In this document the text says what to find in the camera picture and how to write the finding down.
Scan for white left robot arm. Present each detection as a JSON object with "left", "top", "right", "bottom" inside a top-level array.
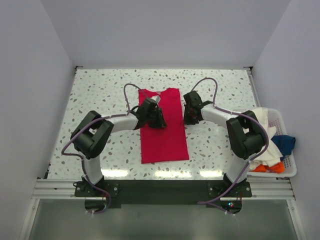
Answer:
[{"left": 66, "top": 97, "right": 167, "bottom": 185}]

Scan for white cream t shirt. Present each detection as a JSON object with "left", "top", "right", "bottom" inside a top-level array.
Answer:
[{"left": 249, "top": 107, "right": 283, "bottom": 171}]

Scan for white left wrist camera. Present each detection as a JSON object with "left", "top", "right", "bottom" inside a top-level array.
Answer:
[{"left": 151, "top": 95, "right": 161, "bottom": 104}]

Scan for red t shirt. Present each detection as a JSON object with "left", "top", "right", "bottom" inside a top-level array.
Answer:
[{"left": 138, "top": 88, "right": 190, "bottom": 164}]

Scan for orange t shirt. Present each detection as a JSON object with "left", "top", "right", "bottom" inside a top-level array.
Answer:
[{"left": 251, "top": 162, "right": 285, "bottom": 174}]

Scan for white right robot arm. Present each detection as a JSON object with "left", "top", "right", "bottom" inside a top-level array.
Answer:
[{"left": 183, "top": 91, "right": 269, "bottom": 184}]

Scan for navy blue t shirt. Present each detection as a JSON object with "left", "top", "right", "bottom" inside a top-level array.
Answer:
[{"left": 271, "top": 135, "right": 296, "bottom": 157}]

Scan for white plastic laundry basket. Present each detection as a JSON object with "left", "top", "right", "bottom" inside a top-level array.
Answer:
[{"left": 248, "top": 107, "right": 297, "bottom": 178}]

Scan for aluminium frame rails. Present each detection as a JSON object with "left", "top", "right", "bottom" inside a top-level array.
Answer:
[{"left": 20, "top": 68, "right": 304, "bottom": 240}]

